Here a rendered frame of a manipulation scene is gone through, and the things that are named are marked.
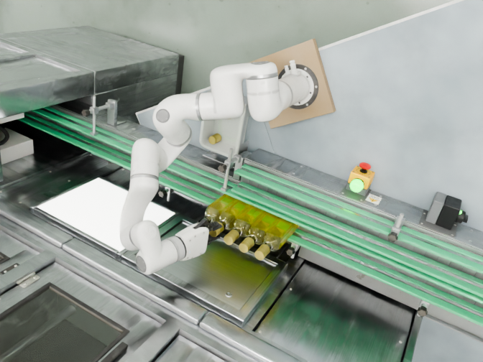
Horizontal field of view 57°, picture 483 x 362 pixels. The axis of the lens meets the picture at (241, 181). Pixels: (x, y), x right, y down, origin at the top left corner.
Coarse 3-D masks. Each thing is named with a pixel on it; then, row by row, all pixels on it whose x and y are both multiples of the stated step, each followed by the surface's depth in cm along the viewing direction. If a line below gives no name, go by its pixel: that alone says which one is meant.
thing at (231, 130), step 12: (216, 120) 177; (228, 120) 174; (240, 120) 163; (204, 132) 175; (216, 132) 179; (228, 132) 176; (240, 132) 165; (204, 144) 175; (216, 144) 177; (228, 144) 178; (228, 156) 171
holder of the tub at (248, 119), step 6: (210, 90) 168; (246, 102) 163; (246, 108) 162; (246, 114) 164; (246, 120) 166; (246, 126) 168; (246, 132) 170; (246, 138) 172; (240, 144) 169; (246, 144) 174; (240, 150) 171; (246, 150) 176; (210, 156) 181; (216, 156) 182; (222, 156) 183; (222, 162) 178
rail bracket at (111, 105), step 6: (108, 102) 188; (114, 102) 188; (90, 108) 180; (96, 108) 180; (102, 108) 184; (108, 108) 188; (114, 108) 189; (84, 114) 177; (108, 114) 192; (114, 114) 190; (108, 120) 193; (114, 120) 191; (120, 120) 198; (90, 132) 185; (96, 132) 186
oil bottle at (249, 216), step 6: (246, 210) 156; (252, 210) 157; (258, 210) 157; (240, 216) 152; (246, 216) 153; (252, 216) 153; (258, 216) 154; (234, 222) 150; (240, 222) 149; (246, 222) 150; (252, 222) 151; (246, 228) 148; (246, 234) 150
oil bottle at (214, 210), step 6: (222, 198) 161; (228, 198) 162; (234, 198) 162; (216, 204) 157; (222, 204) 158; (228, 204) 158; (210, 210) 153; (216, 210) 153; (222, 210) 155; (204, 216) 155; (216, 216) 153
